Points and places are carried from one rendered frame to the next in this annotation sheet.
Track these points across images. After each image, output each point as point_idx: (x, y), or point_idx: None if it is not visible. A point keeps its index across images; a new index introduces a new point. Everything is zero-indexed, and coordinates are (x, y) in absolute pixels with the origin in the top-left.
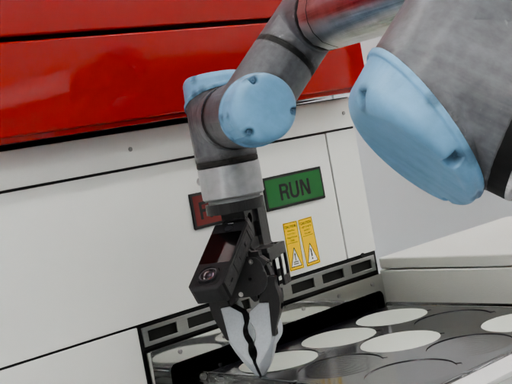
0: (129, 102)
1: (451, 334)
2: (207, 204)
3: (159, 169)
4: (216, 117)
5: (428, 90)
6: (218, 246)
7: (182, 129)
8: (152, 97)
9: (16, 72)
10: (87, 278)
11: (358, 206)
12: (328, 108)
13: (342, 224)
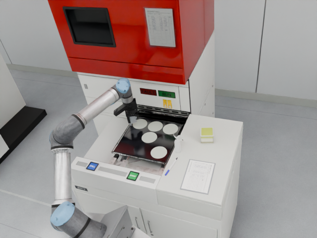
0: (119, 73)
1: (152, 143)
2: (143, 90)
3: (133, 81)
4: None
5: (49, 139)
6: (120, 106)
7: None
8: (124, 74)
9: (98, 65)
10: None
11: (186, 102)
12: None
13: (180, 104)
